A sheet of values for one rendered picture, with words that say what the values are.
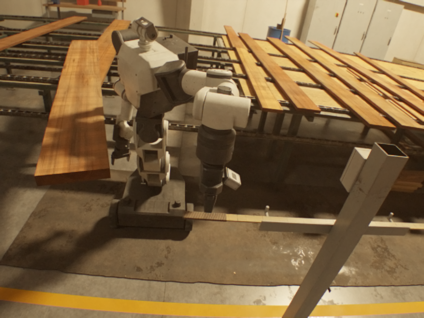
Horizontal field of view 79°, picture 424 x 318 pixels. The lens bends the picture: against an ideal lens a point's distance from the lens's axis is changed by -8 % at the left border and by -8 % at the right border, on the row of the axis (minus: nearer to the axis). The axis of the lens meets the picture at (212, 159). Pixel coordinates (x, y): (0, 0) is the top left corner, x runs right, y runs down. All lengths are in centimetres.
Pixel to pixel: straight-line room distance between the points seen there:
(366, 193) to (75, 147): 108
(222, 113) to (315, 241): 185
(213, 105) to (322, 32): 765
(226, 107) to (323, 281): 66
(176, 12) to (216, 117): 762
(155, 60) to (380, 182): 89
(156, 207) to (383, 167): 155
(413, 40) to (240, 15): 530
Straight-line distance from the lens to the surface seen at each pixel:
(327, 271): 97
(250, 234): 217
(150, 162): 167
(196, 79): 95
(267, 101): 211
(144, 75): 116
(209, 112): 59
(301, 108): 216
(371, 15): 877
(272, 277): 198
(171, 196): 211
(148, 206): 200
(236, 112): 59
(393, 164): 74
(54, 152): 126
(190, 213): 81
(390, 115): 268
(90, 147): 126
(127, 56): 125
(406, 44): 1021
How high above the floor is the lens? 157
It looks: 33 degrees down
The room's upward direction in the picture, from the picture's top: 9 degrees clockwise
